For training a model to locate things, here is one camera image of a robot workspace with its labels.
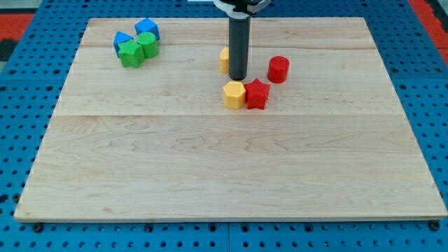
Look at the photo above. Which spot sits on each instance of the green cylinder block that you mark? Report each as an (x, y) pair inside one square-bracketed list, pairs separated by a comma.
[(148, 42)]

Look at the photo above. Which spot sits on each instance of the red cylinder block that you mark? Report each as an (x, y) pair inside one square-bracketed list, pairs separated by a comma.
[(278, 69)]

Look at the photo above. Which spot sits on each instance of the green star block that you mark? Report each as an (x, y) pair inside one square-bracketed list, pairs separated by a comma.
[(131, 54)]

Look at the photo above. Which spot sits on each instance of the wooden board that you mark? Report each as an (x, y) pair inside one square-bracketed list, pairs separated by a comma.
[(156, 144)]

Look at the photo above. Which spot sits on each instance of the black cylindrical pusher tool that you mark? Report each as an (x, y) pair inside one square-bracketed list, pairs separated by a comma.
[(239, 32)]

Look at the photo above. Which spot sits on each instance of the yellow heart block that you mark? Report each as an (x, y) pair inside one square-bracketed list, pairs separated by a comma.
[(224, 60)]

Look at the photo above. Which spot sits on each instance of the red star block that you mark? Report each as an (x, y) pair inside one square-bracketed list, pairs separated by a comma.
[(257, 94)]

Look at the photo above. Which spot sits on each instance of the blue cube block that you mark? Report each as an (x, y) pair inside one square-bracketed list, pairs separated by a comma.
[(147, 25)]

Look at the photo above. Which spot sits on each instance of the yellow hexagon block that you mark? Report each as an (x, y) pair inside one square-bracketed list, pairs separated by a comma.
[(234, 95)]

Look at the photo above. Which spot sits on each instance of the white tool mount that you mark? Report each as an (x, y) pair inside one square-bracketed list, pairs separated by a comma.
[(241, 9)]

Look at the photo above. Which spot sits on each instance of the blue triangle block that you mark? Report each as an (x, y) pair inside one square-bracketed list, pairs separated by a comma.
[(120, 37)]

